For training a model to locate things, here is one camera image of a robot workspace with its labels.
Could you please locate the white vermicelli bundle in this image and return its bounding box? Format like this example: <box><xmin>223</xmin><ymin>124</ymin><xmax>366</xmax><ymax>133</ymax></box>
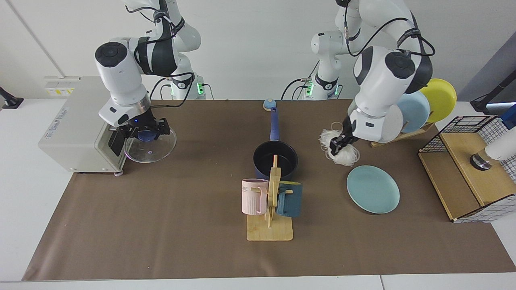
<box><xmin>318</xmin><ymin>122</ymin><xmax>361</xmax><ymax>168</ymax></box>

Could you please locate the glass lid with blue knob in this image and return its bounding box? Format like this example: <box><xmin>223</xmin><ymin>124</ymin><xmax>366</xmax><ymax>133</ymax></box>
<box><xmin>123</xmin><ymin>127</ymin><xmax>177</xmax><ymax>164</ymax></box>

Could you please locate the white plate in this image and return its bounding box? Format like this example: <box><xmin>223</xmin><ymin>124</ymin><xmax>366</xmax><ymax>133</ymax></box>
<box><xmin>379</xmin><ymin>104</ymin><xmax>404</xmax><ymax>143</ymax></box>

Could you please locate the teal plate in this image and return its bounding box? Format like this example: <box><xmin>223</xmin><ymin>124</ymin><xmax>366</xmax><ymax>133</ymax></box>
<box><xmin>347</xmin><ymin>165</ymin><xmax>400</xmax><ymax>214</ymax></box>

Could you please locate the wooden plate rack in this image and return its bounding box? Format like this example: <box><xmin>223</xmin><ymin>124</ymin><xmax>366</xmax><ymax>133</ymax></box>
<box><xmin>370</xmin><ymin>121</ymin><xmax>436</xmax><ymax>148</ymax></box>

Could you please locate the light blue plate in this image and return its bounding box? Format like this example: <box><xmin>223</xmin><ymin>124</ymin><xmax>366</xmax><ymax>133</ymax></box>
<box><xmin>397</xmin><ymin>91</ymin><xmax>431</xmax><ymax>133</ymax></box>

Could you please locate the yellow plate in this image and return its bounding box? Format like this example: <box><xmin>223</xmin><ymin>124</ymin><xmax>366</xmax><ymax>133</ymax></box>
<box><xmin>427</xmin><ymin>79</ymin><xmax>457</xmax><ymax>123</ymax></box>

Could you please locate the dark teal cup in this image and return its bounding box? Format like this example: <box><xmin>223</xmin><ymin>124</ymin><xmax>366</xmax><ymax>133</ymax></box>
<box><xmin>277</xmin><ymin>182</ymin><xmax>303</xmax><ymax>218</ymax></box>

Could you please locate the pale toaster oven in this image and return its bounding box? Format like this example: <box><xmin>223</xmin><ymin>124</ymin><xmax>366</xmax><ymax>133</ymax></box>
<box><xmin>38</xmin><ymin>76</ymin><xmax>126</xmax><ymax>176</ymax></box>

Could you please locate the pink ribbed cup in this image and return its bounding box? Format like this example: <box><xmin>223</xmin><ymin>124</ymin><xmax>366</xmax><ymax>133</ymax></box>
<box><xmin>241</xmin><ymin>178</ymin><xmax>269</xmax><ymax>215</ymax></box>

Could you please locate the brown table cloth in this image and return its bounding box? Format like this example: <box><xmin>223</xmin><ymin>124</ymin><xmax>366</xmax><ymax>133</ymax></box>
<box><xmin>22</xmin><ymin>99</ymin><xmax>516</xmax><ymax>281</ymax></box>

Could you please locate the wooden cup stand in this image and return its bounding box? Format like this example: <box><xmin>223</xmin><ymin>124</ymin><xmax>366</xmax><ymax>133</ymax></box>
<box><xmin>247</xmin><ymin>155</ymin><xmax>294</xmax><ymax>241</ymax></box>

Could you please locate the blue object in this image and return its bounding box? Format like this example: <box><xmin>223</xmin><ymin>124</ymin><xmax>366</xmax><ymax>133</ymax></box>
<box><xmin>499</xmin><ymin>104</ymin><xmax>516</xmax><ymax>130</ymax></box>

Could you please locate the black base cable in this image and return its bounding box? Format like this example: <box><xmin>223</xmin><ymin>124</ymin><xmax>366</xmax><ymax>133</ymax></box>
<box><xmin>149</xmin><ymin>77</ymin><xmax>173</xmax><ymax>100</ymax></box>
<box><xmin>281</xmin><ymin>78</ymin><xmax>311</xmax><ymax>100</ymax></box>

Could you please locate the black pot with blue handle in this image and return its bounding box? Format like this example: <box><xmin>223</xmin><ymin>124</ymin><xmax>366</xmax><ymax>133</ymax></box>
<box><xmin>253</xmin><ymin>108</ymin><xmax>299</xmax><ymax>181</ymax></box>

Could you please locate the white wall socket strip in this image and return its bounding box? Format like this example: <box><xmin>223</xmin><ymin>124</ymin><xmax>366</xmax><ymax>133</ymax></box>
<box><xmin>44</xmin><ymin>76</ymin><xmax>81</xmax><ymax>97</ymax></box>

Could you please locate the wire basket with wooden floor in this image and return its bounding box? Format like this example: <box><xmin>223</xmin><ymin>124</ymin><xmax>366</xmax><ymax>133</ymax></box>
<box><xmin>418</xmin><ymin>116</ymin><xmax>516</xmax><ymax>223</ymax></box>

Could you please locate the black clamp mount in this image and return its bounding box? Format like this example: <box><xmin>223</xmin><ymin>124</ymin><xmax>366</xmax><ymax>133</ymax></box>
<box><xmin>0</xmin><ymin>86</ymin><xmax>24</xmax><ymax>110</ymax></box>

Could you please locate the white cylinder with black ring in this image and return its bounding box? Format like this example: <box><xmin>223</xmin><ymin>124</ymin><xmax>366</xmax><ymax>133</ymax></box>
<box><xmin>469</xmin><ymin>128</ymin><xmax>516</xmax><ymax>172</ymax></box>

